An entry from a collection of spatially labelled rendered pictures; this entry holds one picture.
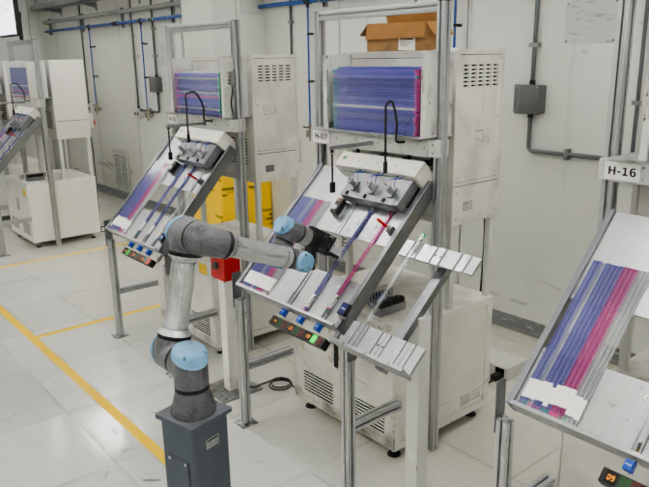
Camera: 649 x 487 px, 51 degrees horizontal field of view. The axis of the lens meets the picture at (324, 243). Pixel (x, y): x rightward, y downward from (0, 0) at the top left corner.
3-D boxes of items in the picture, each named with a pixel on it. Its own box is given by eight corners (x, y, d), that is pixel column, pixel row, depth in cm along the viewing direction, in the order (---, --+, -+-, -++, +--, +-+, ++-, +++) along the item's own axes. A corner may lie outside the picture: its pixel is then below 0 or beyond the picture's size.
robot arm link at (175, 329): (163, 379, 228) (184, 218, 221) (145, 363, 240) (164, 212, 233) (195, 376, 236) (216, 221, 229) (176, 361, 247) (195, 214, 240)
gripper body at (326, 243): (338, 239, 270) (318, 227, 262) (329, 258, 269) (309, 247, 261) (325, 235, 276) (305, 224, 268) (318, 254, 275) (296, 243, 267)
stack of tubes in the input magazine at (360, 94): (416, 137, 268) (417, 67, 261) (332, 128, 306) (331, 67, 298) (437, 134, 276) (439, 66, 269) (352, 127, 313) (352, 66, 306)
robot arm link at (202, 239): (204, 223, 214) (320, 249, 245) (187, 217, 222) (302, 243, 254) (194, 258, 214) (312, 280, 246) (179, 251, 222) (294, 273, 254)
